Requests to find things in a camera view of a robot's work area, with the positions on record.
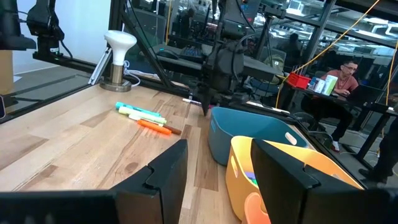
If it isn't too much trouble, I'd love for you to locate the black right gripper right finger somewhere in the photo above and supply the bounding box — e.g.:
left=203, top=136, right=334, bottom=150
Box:
left=251, top=138, right=389, bottom=224

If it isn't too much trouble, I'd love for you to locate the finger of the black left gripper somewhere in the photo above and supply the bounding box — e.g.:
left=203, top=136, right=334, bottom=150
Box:
left=195, top=88, right=217, bottom=117

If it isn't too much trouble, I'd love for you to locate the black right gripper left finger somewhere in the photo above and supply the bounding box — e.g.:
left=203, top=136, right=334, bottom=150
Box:
left=111, top=139, right=189, bottom=224

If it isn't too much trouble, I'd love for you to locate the turquoise highlighter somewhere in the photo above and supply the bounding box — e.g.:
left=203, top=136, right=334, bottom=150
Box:
left=114, top=101, right=162, bottom=118

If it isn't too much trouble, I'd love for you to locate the yellow plastic bin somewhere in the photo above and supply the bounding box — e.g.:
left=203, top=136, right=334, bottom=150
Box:
left=224, top=135, right=365, bottom=222

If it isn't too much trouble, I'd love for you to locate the brown cap white marker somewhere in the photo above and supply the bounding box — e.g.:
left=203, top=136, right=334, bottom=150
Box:
left=128, top=113, right=183, bottom=136

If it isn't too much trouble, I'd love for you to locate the dark teal plastic bin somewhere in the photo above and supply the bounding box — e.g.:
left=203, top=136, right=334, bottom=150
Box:
left=207, top=106, right=309, bottom=166

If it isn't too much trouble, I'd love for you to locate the orange highlighter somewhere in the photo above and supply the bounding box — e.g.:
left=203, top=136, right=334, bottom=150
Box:
left=137, top=119, right=173, bottom=136

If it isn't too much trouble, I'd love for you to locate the yellow-green highlighter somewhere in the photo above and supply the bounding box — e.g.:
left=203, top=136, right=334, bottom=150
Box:
left=118, top=106, right=168, bottom=125

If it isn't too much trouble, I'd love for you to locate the person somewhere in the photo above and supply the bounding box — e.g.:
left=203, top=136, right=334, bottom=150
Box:
left=300, top=60, right=360, bottom=154
left=281, top=32, right=302, bottom=60
left=359, top=118, right=398, bottom=184

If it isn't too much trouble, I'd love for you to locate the red storage box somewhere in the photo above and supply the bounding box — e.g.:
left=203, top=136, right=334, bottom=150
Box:
left=286, top=72, right=312, bottom=90

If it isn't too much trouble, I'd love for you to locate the white blue container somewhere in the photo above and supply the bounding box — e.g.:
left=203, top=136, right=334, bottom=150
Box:
left=310, top=77, right=326, bottom=93

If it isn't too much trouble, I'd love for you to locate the white bulb metal lamp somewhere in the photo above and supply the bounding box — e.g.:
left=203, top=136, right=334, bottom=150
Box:
left=99, top=30, right=138, bottom=93

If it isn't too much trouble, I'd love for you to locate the white green container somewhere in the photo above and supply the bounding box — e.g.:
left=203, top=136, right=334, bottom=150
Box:
left=322, top=74, right=339, bottom=96

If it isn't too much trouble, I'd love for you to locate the silver aluminium extrusion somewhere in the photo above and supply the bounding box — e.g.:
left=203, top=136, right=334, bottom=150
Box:
left=88, top=46, right=113, bottom=86

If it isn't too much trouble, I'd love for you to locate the black laptop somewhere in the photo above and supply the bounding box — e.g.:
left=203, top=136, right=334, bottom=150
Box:
left=346, top=83, right=386, bottom=105

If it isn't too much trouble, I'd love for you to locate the black office desk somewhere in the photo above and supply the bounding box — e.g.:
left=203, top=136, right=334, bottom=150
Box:
left=281, top=82, right=398, bottom=162

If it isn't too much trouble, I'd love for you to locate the brown cardboard box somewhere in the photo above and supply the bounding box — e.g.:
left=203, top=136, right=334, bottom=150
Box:
left=0, top=49, right=15, bottom=95

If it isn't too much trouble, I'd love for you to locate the white lamp cable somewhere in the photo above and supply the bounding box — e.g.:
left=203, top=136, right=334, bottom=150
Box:
left=123, top=60, right=141, bottom=87

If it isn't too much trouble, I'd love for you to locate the yellow cable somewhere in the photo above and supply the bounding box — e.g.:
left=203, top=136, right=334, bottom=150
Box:
left=384, top=40, right=398, bottom=106
left=165, top=0, right=172, bottom=44
left=275, top=0, right=381, bottom=110

